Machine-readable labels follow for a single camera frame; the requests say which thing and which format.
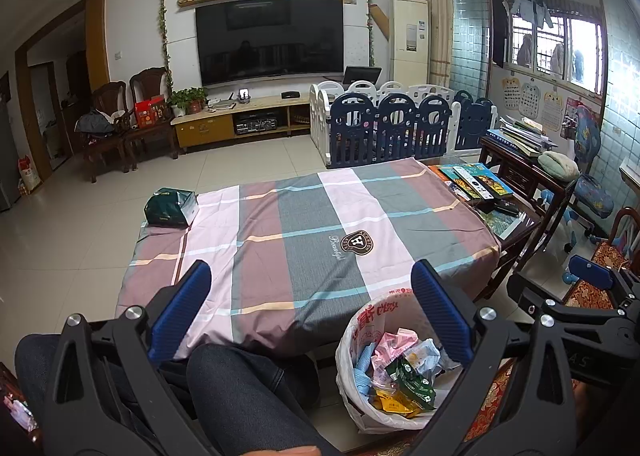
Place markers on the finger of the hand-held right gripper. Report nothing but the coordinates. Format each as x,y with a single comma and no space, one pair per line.
530,293
590,272

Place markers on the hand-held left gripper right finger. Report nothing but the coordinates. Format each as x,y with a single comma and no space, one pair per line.
442,311

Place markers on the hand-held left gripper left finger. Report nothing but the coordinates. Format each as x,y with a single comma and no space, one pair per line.
180,306

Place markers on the pink plastic bag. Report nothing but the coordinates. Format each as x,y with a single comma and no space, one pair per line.
390,347

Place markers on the green snack wrapper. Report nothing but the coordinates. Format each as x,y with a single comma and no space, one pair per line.
415,386

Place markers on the white red-printed trash bag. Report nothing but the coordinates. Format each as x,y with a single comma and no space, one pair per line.
360,321

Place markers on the light blue plastic bag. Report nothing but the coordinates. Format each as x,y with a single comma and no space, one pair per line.
363,363

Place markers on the yellow snack wrapper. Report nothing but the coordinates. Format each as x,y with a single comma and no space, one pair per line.
395,403

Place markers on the person's left hand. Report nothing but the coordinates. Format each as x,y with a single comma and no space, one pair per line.
285,452

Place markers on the glass top wooden table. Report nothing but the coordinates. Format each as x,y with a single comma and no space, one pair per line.
515,231

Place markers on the blue patterned child chair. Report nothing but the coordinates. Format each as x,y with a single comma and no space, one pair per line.
592,196

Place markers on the green tissue pack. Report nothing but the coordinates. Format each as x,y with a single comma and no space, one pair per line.
167,208

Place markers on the person's right leg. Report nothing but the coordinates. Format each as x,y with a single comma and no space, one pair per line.
240,396

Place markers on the person's leg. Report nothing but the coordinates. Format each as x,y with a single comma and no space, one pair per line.
240,396
32,361

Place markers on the grey green cushion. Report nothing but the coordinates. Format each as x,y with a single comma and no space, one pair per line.
560,166

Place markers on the spread of picture books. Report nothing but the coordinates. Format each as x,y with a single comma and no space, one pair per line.
475,181

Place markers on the dark wooden side table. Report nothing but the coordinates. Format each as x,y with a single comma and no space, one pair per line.
510,166

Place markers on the plaid tablecloth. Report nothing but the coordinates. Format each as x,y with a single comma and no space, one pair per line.
300,246

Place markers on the stack of books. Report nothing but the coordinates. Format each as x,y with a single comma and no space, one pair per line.
520,136

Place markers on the person's left leg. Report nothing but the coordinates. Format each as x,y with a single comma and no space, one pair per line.
32,361

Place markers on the wooden television cabinet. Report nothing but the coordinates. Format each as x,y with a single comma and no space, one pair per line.
205,128

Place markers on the blue white playpen fence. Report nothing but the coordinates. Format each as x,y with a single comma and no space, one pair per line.
400,126

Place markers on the red gift box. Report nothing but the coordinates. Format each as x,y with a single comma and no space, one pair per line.
150,112

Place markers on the white red sack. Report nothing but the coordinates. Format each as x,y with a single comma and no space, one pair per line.
30,176

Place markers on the black stereo amplifier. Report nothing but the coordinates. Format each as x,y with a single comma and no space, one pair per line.
257,123

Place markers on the dark bag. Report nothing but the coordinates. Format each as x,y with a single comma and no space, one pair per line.
94,123

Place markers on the potted green plant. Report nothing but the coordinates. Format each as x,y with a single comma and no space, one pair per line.
189,98

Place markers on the small desk clock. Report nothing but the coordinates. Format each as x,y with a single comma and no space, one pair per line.
244,95

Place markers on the grey refrigerator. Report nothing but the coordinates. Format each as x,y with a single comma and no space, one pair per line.
6,161

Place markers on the barred window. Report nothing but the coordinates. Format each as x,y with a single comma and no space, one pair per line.
550,46

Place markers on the black set-top box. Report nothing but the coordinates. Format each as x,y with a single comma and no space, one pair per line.
290,95

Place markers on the black monitor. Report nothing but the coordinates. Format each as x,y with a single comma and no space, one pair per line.
362,76

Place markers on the white standing air conditioner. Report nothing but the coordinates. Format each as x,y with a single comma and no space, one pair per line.
409,56

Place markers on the hanging dark garment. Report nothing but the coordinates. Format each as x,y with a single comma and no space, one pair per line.
500,26

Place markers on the hanging light blue shirt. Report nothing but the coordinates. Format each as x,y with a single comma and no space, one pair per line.
532,6

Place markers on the large black television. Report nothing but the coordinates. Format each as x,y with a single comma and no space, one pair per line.
270,41

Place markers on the ivy vine garland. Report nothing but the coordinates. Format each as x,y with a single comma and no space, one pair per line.
164,21
370,11

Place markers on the beige curtain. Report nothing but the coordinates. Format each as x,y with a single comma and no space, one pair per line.
435,21

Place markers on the colourful wall poster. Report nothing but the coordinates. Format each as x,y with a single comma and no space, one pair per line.
575,118

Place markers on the wall chart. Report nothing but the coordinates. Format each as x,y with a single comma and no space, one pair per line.
530,100
510,94
552,112

